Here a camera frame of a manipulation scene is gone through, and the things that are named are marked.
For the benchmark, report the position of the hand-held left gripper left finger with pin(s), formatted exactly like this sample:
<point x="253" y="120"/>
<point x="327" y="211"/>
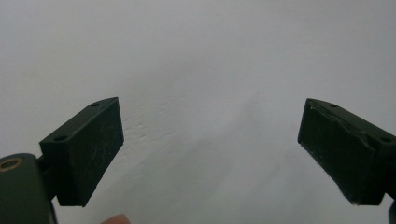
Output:
<point x="84" y="149"/>

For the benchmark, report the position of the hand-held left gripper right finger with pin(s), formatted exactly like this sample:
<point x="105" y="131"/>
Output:
<point x="342" y="149"/>

